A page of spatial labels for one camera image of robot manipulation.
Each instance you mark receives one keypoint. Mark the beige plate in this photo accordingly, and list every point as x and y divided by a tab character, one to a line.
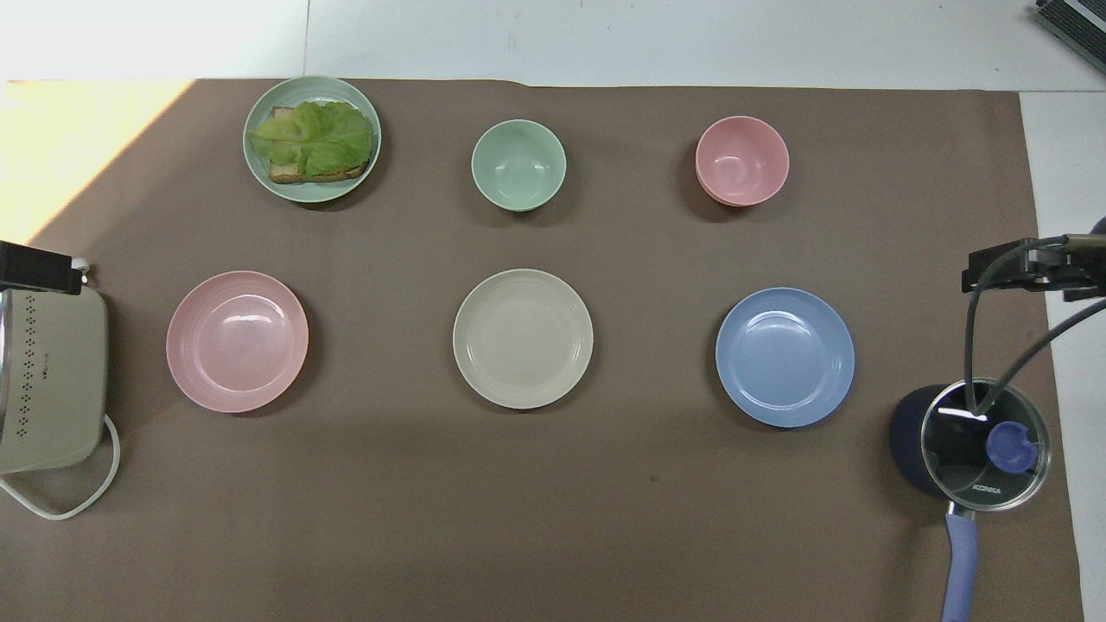
523	338

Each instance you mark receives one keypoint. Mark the glass pot lid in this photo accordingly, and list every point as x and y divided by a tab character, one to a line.
959	449

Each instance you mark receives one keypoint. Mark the green bowl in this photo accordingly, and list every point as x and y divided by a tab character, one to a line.
518	164

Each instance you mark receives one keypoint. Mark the toast slice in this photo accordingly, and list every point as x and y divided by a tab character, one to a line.
289	174

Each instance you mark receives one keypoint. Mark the pink bowl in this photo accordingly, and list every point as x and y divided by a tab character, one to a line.
741	160

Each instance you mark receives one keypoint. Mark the pink plate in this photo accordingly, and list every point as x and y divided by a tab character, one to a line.
237	340

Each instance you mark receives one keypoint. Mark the dark blue pot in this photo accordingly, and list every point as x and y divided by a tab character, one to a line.
907	436

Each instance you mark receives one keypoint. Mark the blue plate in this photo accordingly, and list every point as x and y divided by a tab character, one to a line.
785	357

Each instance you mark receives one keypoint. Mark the beige toaster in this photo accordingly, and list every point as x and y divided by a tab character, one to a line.
52	380

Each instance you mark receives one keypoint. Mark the green lettuce leaf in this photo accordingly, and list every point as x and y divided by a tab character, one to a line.
320	138

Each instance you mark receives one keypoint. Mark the grey metal rail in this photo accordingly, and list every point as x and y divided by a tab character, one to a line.
1076	22

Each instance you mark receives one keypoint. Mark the green plate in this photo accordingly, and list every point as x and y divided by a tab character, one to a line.
259	164

